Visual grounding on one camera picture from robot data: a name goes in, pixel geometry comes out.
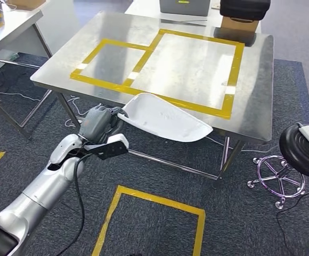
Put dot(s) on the white table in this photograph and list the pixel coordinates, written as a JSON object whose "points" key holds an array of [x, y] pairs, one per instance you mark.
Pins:
{"points": [[144, 7]]}

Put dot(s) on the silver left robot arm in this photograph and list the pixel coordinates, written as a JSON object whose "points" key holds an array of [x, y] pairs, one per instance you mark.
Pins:
{"points": [[42, 190]]}

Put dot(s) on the black round stool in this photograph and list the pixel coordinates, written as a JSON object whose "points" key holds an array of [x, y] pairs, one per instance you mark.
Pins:
{"points": [[298, 152]]}

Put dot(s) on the steel side table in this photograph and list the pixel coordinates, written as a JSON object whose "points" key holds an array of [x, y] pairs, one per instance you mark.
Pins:
{"points": [[8, 24]]}

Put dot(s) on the open cardboard box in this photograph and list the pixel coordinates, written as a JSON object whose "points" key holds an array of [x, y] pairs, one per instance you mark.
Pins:
{"points": [[26, 3]]}

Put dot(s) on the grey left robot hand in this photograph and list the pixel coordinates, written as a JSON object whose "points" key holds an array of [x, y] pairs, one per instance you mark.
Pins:
{"points": [[98, 123]]}

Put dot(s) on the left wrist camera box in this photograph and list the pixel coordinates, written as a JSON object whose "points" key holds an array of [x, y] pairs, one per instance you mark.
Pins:
{"points": [[111, 148]]}

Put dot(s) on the grey laptop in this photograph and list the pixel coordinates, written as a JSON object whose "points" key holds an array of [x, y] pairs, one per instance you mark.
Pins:
{"points": [[184, 9]]}

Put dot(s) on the black carrying case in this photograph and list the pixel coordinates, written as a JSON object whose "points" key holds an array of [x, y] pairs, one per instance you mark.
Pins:
{"points": [[245, 9]]}

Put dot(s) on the steel workbench table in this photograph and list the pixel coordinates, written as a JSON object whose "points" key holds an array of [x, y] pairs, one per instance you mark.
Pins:
{"points": [[255, 106]]}

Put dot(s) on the white curved plastic part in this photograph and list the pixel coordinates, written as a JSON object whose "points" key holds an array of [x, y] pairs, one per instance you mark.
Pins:
{"points": [[167, 120]]}

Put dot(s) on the small white device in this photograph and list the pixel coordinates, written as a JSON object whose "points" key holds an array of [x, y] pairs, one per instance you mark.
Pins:
{"points": [[215, 4]]}

